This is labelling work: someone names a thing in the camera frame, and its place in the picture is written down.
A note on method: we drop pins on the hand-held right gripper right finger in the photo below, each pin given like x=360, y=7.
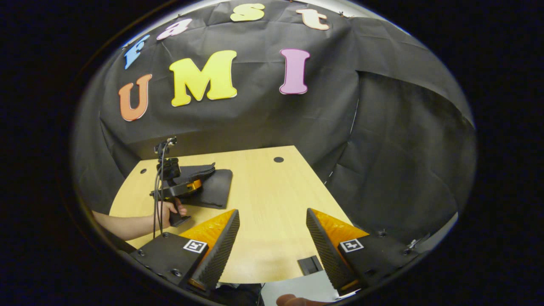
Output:
x=325, y=250

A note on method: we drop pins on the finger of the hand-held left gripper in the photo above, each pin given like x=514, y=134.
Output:
x=194, y=185

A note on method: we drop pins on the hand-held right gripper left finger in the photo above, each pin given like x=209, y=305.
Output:
x=219, y=250

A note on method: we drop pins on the black jeans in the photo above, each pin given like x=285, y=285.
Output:
x=216, y=187

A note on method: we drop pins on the person's dark clothing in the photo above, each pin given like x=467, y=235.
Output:
x=238, y=295

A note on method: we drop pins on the black backdrop cloth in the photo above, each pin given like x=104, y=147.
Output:
x=382, y=148

